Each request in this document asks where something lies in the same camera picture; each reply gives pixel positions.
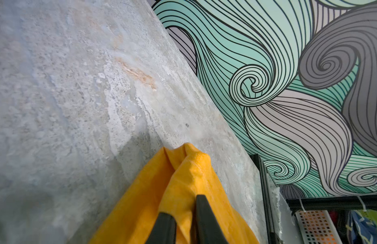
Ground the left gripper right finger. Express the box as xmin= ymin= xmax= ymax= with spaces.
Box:
xmin=196 ymin=195 xmax=228 ymax=244

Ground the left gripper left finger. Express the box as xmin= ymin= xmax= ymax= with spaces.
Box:
xmin=145 ymin=212 xmax=177 ymax=244

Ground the yellow pillowcase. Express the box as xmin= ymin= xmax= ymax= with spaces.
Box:
xmin=91 ymin=143 xmax=258 ymax=244

